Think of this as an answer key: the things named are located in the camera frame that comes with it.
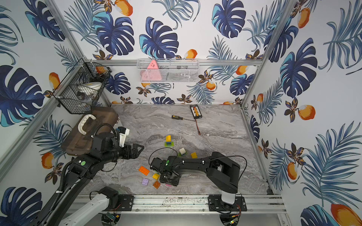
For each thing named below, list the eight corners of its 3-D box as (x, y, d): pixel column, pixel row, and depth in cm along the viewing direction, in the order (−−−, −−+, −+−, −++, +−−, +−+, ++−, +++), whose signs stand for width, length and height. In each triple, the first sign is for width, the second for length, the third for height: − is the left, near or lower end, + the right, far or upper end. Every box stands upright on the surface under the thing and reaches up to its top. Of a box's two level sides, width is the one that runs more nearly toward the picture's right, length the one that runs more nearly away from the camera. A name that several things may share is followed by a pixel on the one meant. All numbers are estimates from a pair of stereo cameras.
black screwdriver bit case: (194, 119, 114) (194, 117, 112) (189, 106, 123) (189, 104, 121) (202, 118, 115) (202, 116, 113) (197, 105, 124) (197, 103, 122)
